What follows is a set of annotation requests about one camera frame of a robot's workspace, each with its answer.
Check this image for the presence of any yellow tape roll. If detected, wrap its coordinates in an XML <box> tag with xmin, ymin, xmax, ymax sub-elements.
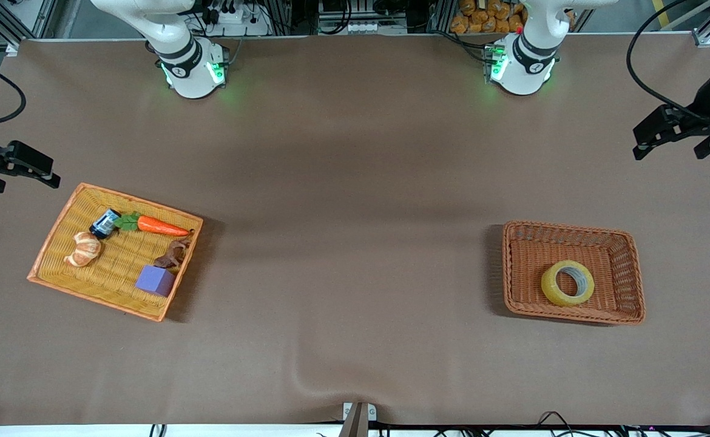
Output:
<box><xmin>541</xmin><ymin>260</ymin><xmax>595</xmax><ymax>307</ymax></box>

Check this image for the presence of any blue can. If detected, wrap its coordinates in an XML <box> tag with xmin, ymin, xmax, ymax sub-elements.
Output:
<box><xmin>89</xmin><ymin>208</ymin><xmax>121</xmax><ymax>240</ymax></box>

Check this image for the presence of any toy croissant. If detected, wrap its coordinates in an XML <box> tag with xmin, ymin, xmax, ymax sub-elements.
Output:
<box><xmin>64</xmin><ymin>232</ymin><xmax>102</xmax><ymax>268</ymax></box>

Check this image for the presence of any yellow wicker tray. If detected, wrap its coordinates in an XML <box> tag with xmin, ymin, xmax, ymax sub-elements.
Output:
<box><xmin>27</xmin><ymin>183</ymin><xmax>205</xmax><ymax>322</ymax></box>

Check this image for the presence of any orange toy carrot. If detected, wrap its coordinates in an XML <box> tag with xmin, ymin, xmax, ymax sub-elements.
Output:
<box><xmin>114</xmin><ymin>212</ymin><xmax>193</xmax><ymax>237</ymax></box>

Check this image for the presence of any brown toy figurine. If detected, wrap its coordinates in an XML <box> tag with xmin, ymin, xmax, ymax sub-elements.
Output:
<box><xmin>154</xmin><ymin>234</ymin><xmax>193</xmax><ymax>269</ymax></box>

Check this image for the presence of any purple cube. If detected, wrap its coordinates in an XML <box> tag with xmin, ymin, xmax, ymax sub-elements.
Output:
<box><xmin>135</xmin><ymin>265</ymin><xmax>175</xmax><ymax>298</ymax></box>

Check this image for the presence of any pile of orange snacks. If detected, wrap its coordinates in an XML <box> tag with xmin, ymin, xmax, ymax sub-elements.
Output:
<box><xmin>450</xmin><ymin>0</ymin><xmax>529</xmax><ymax>35</ymax></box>

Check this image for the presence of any brown wicker basket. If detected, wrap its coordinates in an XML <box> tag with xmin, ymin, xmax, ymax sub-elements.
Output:
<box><xmin>502</xmin><ymin>220</ymin><xmax>646</xmax><ymax>325</ymax></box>

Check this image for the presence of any white power strip with plugs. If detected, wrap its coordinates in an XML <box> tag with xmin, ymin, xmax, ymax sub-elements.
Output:
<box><xmin>200</xmin><ymin>0</ymin><xmax>271</xmax><ymax>37</ymax></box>

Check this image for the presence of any long white power strip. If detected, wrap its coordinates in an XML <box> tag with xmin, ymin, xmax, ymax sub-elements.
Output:
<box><xmin>317</xmin><ymin>20</ymin><xmax>408</xmax><ymax>35</ymax></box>

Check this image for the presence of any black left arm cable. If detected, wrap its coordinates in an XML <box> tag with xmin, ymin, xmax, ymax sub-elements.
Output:
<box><xmin>627</xmin><ymin>0</ymin><xmax>705</xmax><ymax>119</ymax></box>

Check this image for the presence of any metal table bracket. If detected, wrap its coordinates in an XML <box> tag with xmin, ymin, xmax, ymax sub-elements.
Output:
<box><xmin>343</xmin><ymin>402</ymin><xmax>377</xmax><ymax>437</ymax></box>

